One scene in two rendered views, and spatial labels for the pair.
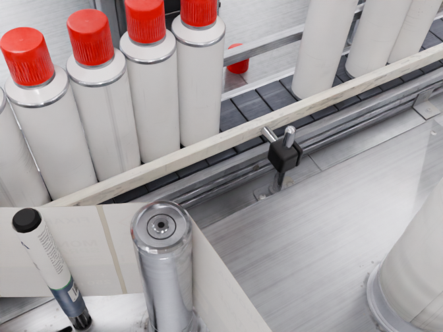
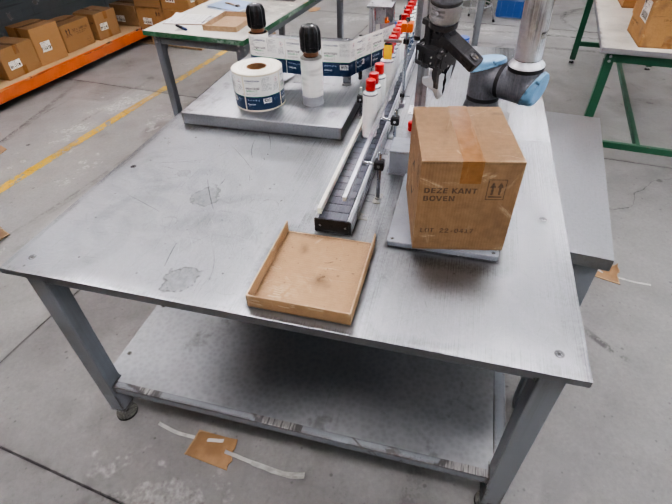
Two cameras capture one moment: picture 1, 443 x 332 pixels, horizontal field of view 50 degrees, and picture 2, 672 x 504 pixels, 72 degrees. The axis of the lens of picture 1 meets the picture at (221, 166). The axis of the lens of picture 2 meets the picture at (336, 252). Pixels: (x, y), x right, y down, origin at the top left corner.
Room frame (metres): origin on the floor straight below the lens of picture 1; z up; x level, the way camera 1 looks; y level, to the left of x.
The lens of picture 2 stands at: (1.62, -1.34, 1.67)
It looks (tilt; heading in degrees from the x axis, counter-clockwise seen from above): 41 degrees down; 139
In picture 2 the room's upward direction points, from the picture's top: 2 degrees counter-clockwise
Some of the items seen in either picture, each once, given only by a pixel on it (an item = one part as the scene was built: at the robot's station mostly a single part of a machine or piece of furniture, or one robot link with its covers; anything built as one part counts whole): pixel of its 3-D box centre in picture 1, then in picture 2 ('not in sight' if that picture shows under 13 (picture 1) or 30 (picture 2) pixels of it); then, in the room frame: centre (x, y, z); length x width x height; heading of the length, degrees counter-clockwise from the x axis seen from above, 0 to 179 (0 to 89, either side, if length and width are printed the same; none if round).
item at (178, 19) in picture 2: not in sight; (187, 19); (-1.56, 0.16, 0.81); 0.38 x 0.36 x 0.02; 117
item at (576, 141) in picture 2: not in sight; (467, 158); (0.83, -0.01, 0.81); 0.90 x 0.90 x 0.04; 27
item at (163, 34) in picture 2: not in sight; (267, 52); (-1.71, 0.86, 0.40); 1.90 x 0.75 x 0.80; 117
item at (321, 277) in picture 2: not in sight; (315, 267); (0.93, -0.81, 0.85); 0.30 x 0.26 x 0.04; 123
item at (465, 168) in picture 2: not in sight; (456, 176); (1.03, -0.38, 0.99); 0.30 x 0.24 x 0.27; 134
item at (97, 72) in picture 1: (105, 109); not in sight; (0.32, 0.12, 0.98); 0.05 x 0.05 x 0.20
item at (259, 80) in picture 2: not in sight; (258, 84); (0.03, -0.34, 0.95); 0.20 x 0.20 x 0.14
